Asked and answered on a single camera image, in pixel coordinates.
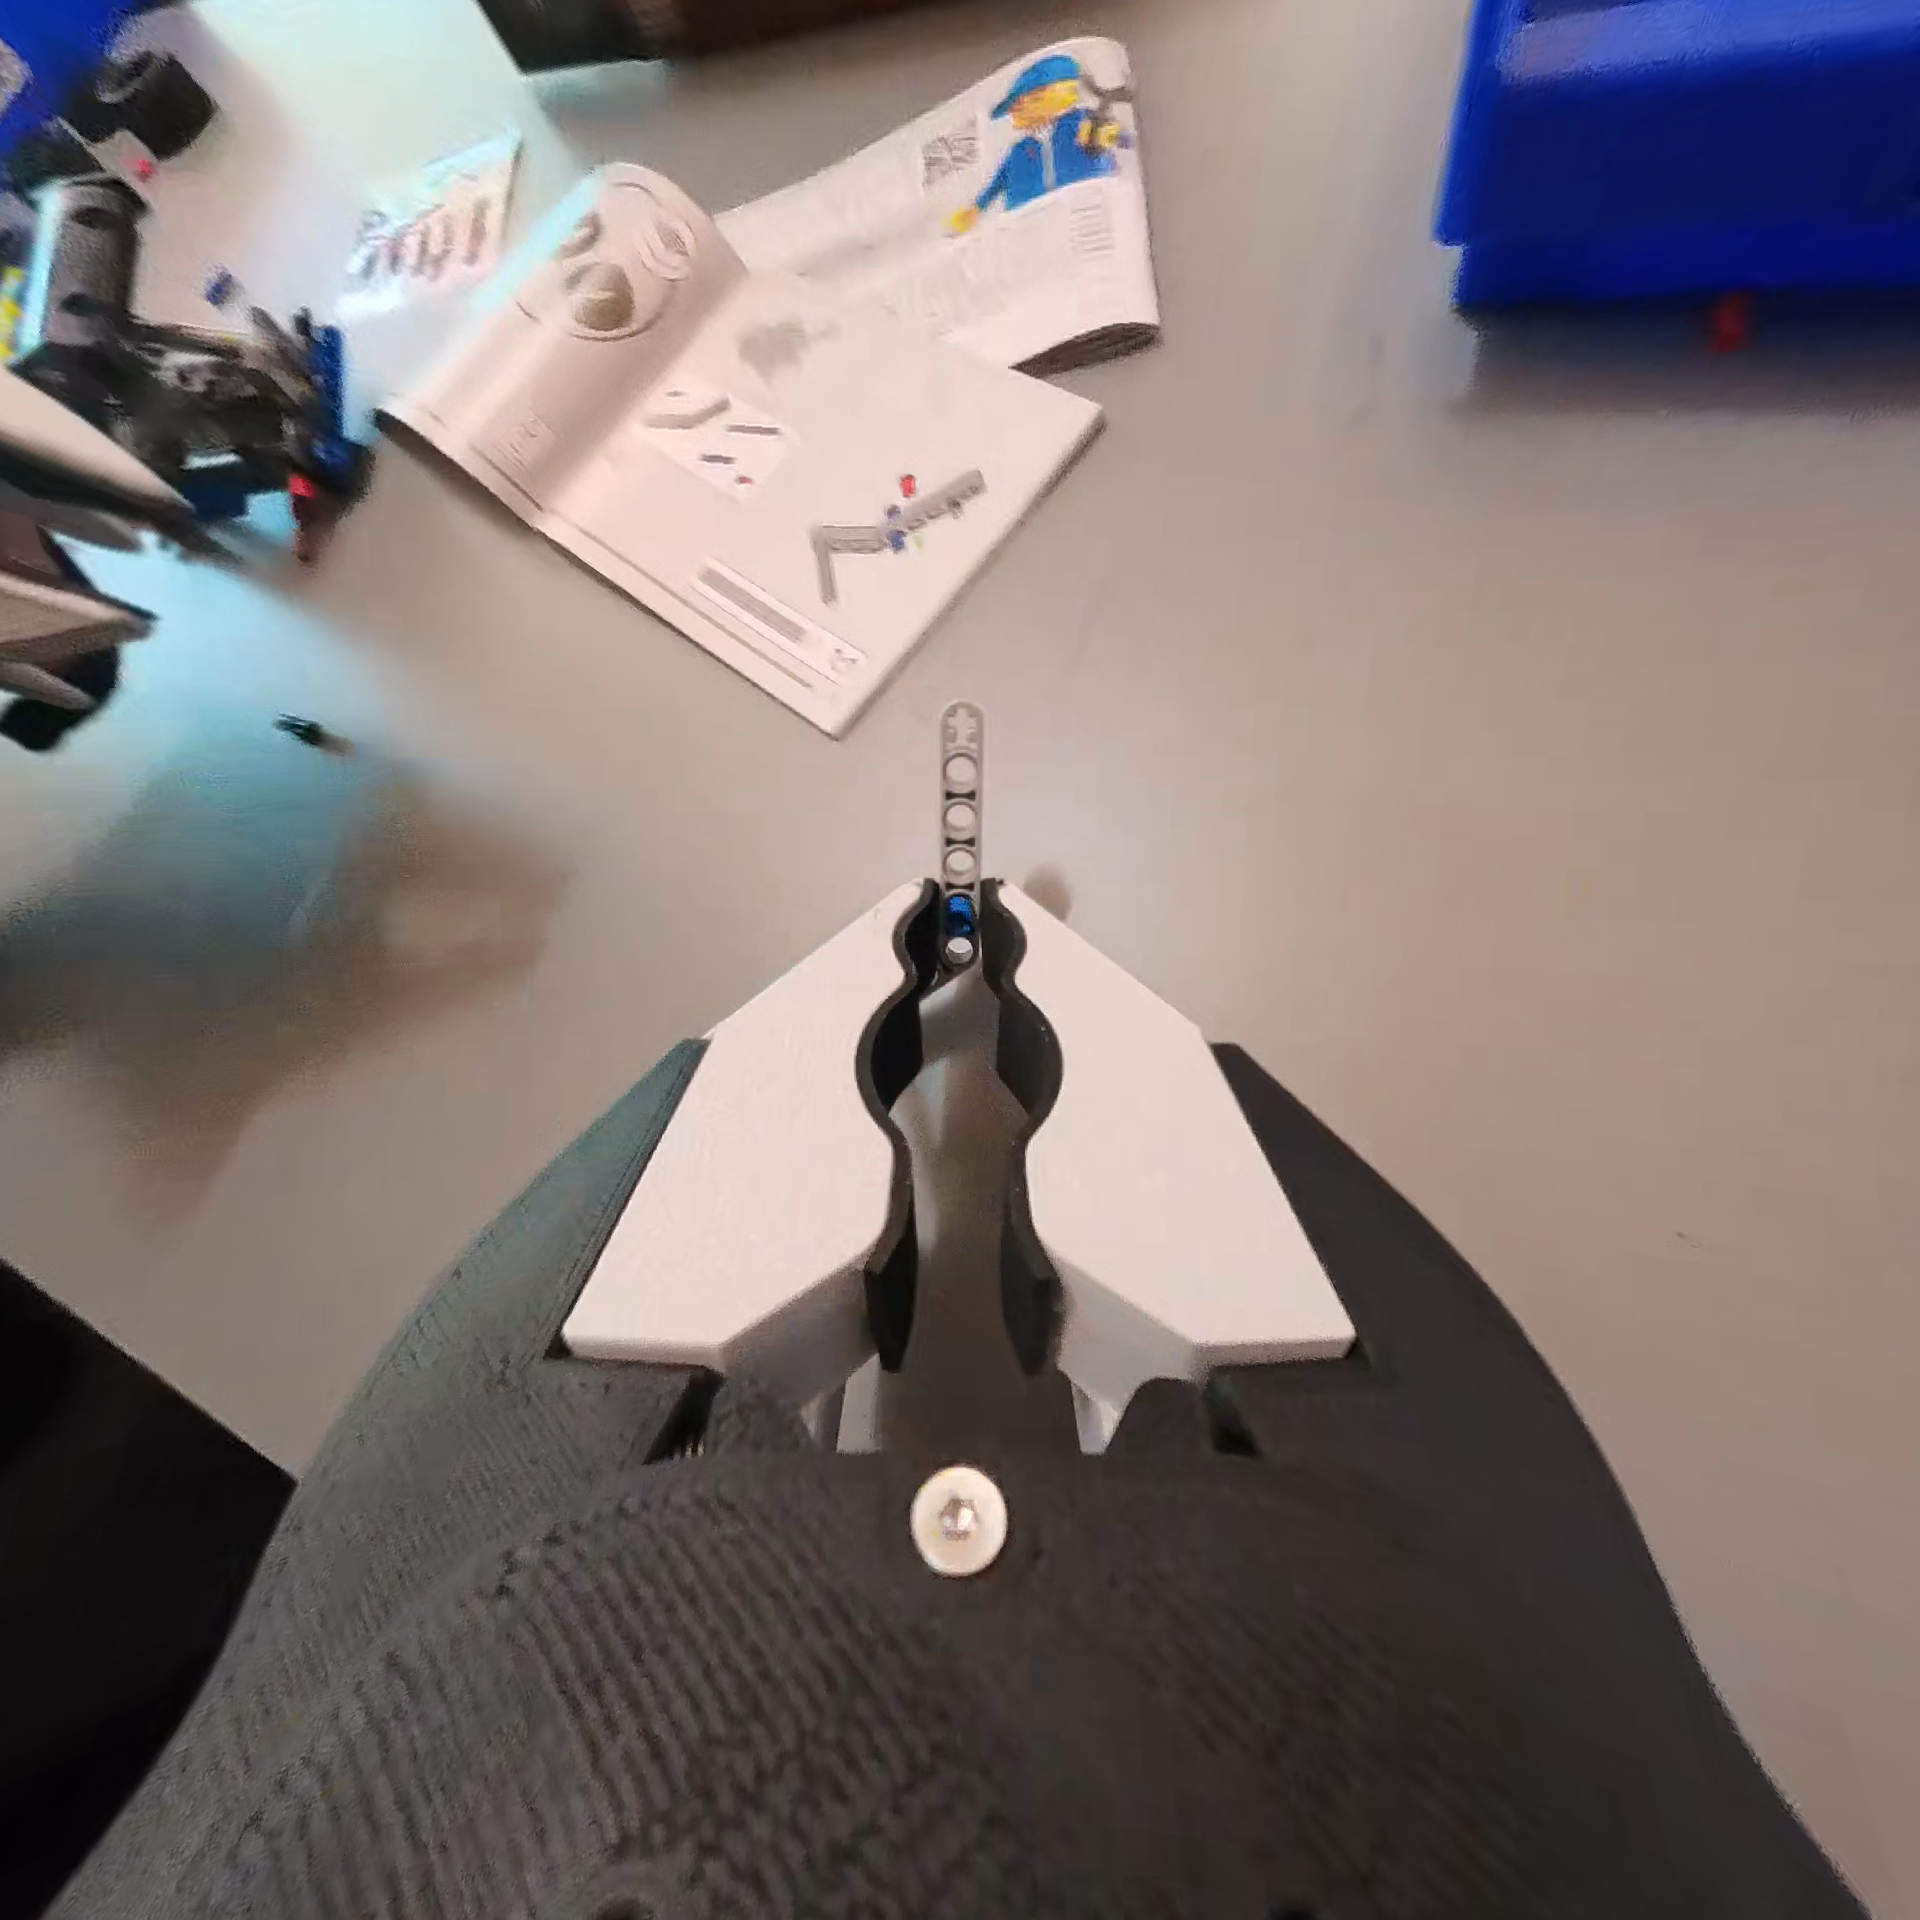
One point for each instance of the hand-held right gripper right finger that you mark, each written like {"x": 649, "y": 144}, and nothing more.
{"x": 1184, "y": 1201}

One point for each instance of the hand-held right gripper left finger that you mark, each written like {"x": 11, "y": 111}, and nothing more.
{"x": 721, "y": 1201}

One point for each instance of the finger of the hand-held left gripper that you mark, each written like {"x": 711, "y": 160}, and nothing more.
{"x": 60, "y": 609}
{"x": 60, "y": 458}

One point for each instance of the blue lego pin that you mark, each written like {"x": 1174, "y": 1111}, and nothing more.
{"x": 960, "y": 908}

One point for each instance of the grey lego beam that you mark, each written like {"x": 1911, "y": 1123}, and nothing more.
{"x": 960, "y": 810}

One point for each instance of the blue lego vehicle model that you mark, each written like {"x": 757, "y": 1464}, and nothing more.
{"x": 135, "y": 345}

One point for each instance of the black lego pin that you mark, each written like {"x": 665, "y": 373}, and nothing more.
{"x": 308, "y": 732}

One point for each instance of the black lego tyre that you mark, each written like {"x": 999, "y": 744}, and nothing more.
{"x": 143, "y": 99}

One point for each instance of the sticker sheet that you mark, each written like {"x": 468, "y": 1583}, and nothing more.
{"x": 436, "y": 218}

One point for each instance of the instruction booklet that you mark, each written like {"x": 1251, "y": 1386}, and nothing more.
{"x": 839, "y": 495}

